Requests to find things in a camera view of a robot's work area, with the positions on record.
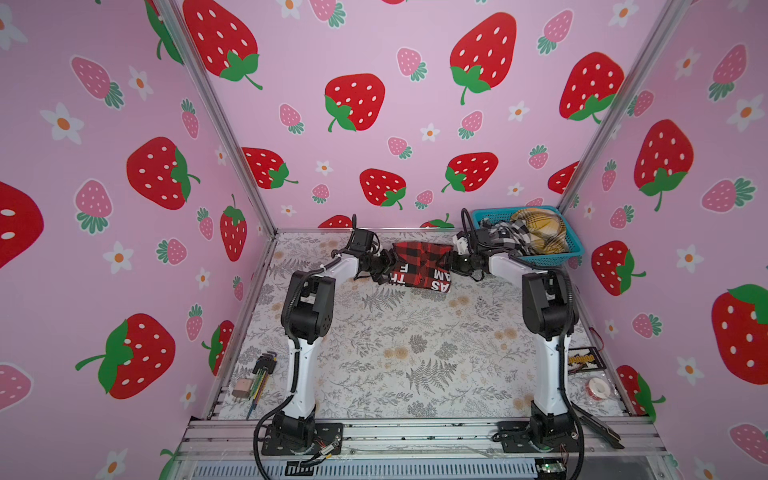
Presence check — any black device with orange label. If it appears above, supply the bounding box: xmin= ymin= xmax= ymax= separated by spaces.
xmin=567 ymin=346 xmax=606 ymax=375

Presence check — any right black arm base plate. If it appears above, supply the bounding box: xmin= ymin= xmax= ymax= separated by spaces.
xmin=491 ymin=421 xmax=581 ymax=453

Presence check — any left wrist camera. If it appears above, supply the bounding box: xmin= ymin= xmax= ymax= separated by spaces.
xmin=345 ymin=214 xmax=380 ymax=257

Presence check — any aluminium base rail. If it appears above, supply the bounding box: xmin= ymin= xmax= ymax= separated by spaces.
xmin=178 ymin=417 xmax=667 ymax=461

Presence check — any red black plaid shirt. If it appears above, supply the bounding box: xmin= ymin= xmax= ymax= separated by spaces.
xmin=389 ymin=241 xmax=454 ymax=293

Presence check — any small tools bundle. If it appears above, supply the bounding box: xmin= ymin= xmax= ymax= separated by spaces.
xmin=232 ymin=351 xmax=277 ymax=420

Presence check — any clear tape roll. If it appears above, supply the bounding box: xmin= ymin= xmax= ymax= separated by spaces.
xmin=585 ymin=377 xmax=613 ymax=401

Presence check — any teal plastic basket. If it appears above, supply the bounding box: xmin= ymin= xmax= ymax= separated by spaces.
xmin=471 ymin=206 xmax=584 ymax=266

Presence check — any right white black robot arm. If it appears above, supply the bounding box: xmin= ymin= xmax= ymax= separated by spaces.
xmin=448 ymin=252 xmax=584 ymax=452

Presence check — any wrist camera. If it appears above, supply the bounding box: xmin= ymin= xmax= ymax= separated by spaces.
xmin=345 ymin=214 xmax=380 ymax=257
xmin=453 ymin=208 xmax=493 ymax=256

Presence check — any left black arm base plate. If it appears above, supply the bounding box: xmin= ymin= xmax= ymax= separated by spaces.
xmin=259 ymin=422 xmax=344 ymax=456

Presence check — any white black plaid shirt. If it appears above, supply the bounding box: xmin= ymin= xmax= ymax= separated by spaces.
xmin=479 ymin=218 xmax=535 ymax=256

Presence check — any yellow plaid shirt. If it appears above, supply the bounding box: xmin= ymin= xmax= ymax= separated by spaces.
xmin=510 ymin=208 xmax=570 ymax=256

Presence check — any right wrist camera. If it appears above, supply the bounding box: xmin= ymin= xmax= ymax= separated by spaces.
xmin=453 ymin=208 xmax=493 ymax=256

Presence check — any black flat bracket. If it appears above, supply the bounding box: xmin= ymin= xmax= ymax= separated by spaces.
xmin=572 ymin=403 xmax=625 ymax=450

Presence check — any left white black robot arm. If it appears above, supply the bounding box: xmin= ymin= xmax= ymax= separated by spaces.
xmin=254 ymin=250 xmax=396 ymax=455

